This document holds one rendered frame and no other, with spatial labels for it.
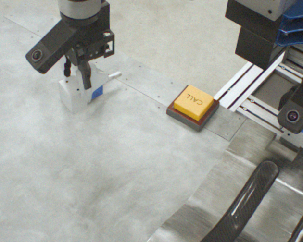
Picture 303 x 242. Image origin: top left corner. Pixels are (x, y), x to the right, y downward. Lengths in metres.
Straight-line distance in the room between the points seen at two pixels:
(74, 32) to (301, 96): 0.40
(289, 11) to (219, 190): 0.48
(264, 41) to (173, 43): 1.15
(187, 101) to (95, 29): 0.24
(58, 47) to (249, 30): 0.51
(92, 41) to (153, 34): 1.45
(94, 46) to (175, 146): 0.25
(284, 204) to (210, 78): 1.41
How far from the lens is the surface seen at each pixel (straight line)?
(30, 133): 1.21
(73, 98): 1.20
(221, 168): 1.06
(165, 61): 2.44
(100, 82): 1.17
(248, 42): 1.43
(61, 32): 1.09
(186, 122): 1.21
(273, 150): 1.14
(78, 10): 1.04
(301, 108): 1.04
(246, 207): 1.04
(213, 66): 2.45
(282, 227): 1.03
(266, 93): 2.11
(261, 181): 1.07
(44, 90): 1.28
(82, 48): 1.11
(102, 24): 1.11
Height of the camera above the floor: 1.76
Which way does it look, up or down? 52 degrees down
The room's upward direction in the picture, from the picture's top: 5 degrees clockwise
